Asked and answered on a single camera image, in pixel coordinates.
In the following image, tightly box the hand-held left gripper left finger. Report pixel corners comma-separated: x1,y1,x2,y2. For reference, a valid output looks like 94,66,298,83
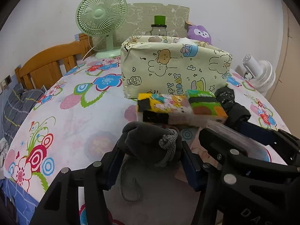
30,142,125,225

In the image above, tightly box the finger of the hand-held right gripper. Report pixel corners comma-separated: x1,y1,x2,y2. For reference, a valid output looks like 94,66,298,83
241,121,300,167
199,127,249,169

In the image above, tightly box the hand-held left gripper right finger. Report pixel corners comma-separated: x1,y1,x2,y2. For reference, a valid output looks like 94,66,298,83
181,141,225,225

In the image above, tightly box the black plastic bag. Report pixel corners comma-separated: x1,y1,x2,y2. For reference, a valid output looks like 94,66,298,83
214,87,252,127

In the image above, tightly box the green tissue packet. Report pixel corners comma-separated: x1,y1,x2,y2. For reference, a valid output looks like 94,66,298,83
186,89,229,125

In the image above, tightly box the grey drawstring pouch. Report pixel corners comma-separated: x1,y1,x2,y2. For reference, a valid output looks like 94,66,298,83
104,122,204,225

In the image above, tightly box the yellow cartoon tissue packet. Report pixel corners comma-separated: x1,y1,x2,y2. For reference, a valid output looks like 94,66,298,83
137,92,195,126

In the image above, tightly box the cartoon printed storage box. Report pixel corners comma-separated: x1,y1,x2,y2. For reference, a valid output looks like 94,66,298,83
121,35,233,99

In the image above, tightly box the white soft packet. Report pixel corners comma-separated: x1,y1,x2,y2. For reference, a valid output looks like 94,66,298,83
175,37,196,45

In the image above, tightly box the floral printed tablecloth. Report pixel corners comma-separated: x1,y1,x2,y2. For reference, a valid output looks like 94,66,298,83
0,55,291,225

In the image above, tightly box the white circulator fan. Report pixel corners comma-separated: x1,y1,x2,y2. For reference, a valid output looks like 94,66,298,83
241,54,276,96

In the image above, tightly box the blue patterned bed sheet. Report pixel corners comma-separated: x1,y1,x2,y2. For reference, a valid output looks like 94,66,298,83
0,178,41,225

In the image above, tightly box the purple plush toy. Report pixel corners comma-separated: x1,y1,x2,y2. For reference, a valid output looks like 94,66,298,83
186,21,213,45

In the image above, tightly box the white crumpled cloth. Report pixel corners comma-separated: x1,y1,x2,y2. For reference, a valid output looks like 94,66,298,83
0,137,11,167

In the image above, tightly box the grey plaid blanket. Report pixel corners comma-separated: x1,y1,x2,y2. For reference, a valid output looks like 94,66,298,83
0,83,46,146

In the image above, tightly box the wooden bed headboard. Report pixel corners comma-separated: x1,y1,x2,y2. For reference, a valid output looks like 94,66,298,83
14,33,94,91

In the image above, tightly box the glass jar with green lid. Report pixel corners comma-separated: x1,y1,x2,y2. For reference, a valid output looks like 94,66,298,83
150,15,167,37

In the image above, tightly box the printed cardboard panel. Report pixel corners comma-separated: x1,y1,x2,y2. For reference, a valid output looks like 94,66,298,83
122,3,190,40

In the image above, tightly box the green desk fan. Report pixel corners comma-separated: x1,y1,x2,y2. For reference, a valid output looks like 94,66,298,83
75,0,128,59

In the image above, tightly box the white fan cable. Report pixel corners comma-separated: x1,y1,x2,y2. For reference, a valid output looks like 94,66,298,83
82,36,98,61

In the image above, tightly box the wall socket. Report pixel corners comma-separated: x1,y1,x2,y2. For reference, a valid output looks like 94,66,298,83
0,75,12,89

